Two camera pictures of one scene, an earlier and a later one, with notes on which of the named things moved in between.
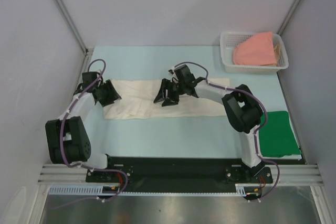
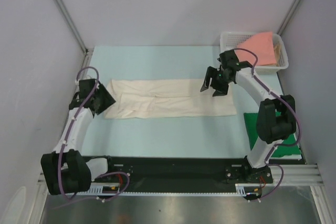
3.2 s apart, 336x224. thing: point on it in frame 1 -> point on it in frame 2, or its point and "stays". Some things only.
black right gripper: (174, 88) -> (217, 80)
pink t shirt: (257, 49) stays
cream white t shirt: (138, 96) stays
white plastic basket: (230, 40) stays
